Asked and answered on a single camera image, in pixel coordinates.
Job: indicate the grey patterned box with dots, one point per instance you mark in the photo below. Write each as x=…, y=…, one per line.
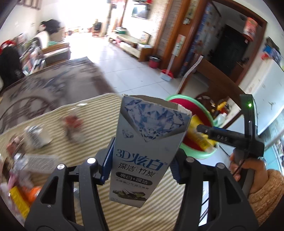
x=35, y=163

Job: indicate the orange sweater right forearm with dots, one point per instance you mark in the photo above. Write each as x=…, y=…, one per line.
x=264, y=201

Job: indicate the wooden tv cabinet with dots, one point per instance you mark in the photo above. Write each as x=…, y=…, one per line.
x=134, y=47

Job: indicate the red green trash bin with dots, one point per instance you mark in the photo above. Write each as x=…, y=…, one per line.
x=195, y=144

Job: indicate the wooden chair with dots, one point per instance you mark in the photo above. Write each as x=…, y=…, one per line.
x=221, y=87

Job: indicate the red floor waste bin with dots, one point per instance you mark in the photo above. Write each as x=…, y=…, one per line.
x=154, y=62

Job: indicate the grey toothpaste box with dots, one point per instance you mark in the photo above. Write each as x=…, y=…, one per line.
x=148, y=135

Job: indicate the wall television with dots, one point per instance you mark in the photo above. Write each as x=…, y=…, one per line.
x=140, y=11

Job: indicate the yellow tea drink carton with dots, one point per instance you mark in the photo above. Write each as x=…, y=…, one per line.
x=200, y=139

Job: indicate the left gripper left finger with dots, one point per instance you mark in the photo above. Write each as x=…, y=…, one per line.
x=54, y=207

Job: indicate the orange snack wrapper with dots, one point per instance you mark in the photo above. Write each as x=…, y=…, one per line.
x=23, y=198

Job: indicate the white black printed wrapper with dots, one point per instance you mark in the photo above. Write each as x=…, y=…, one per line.
x=36, y=137

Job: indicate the patterned glass table cover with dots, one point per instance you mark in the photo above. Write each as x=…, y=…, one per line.
x=64, y=83

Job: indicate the red white wrapper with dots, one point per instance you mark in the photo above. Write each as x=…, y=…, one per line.
x=72, y=125

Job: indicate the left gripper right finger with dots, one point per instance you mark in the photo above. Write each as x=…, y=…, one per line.
x=228, y=207

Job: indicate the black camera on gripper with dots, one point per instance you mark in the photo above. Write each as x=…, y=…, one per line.
x=249, y=111

